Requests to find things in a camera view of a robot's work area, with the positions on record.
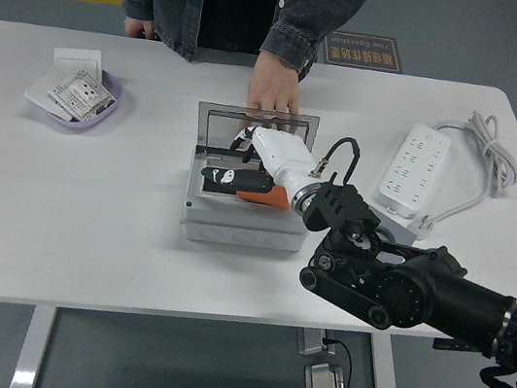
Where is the metal floor socket box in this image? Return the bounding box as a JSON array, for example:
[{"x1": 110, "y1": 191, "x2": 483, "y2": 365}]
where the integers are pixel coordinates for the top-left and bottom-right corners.
[{"x1": 301, "y1": 359, "x2": 353, "y2": 388}]

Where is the person's right hand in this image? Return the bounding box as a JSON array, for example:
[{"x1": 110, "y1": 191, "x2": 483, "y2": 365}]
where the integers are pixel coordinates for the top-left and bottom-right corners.
[{"x1": 121, "y1": 15, "x2": 159, "y2": 43}]

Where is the brown floor sign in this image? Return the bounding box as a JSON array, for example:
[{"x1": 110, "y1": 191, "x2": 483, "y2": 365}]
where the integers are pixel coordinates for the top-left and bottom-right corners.
[{"x1": 318, "y1": 27, "x2": 408, "y2": 76}]

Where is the metal bracket under table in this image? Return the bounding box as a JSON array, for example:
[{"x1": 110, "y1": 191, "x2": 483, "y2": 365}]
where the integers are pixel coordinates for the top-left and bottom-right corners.
[{"x1": 294, "y1": 326, "x2": 340, "y2": 362}]

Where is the grey electrical box with lid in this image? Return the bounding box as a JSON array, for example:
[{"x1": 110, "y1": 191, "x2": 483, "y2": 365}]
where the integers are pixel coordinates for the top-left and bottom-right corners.
[{"x1": 176, "y1": 98, "x2": 329, "y2": 261}]

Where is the plain white card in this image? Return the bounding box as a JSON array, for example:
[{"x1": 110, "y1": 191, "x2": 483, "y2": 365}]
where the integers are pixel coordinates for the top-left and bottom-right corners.
[{"x1": 21, "y1": 63, "x2": 82, "y2": 123}]

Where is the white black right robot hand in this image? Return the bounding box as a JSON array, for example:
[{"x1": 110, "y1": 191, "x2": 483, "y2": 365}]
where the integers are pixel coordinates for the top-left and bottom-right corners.
[{"x1": 198, "y1": 119, "x2": 326, "y2": 205}]

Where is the white wall switch plate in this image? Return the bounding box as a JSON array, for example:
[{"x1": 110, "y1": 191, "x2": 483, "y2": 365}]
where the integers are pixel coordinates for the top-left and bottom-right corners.
[{"x1": 51, "y1": 44, "x2": 108, "y2": 82}]

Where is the orange cylinder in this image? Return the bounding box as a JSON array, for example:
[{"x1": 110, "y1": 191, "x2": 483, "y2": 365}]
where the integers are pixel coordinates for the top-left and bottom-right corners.
[{"x1": 236, "y1": 179, "x2": 295, "y2": 211}]

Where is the person's left hand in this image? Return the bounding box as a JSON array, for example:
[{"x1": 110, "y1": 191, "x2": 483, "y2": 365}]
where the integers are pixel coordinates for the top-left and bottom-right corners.
[{"x1": 244, "y1": 48, "x2": 310, "y2": 123}]

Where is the white power cord with plug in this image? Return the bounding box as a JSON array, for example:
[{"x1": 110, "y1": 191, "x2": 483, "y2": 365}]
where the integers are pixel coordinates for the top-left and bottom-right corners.
[{"x1": 406, "y1": 102, "x2": 517, "y2": 254}]

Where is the white power strip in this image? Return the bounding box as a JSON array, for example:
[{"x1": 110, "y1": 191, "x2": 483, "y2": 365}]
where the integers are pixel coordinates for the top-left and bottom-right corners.
[{"x1": 373, "y1": 117, "x2": 455, "y2": 223}]

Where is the printed socket package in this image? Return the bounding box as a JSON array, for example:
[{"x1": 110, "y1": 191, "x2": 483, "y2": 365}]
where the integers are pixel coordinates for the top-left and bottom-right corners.
[{"x1": 44, "y1": 65, "x2": 121, "y2": 128}]

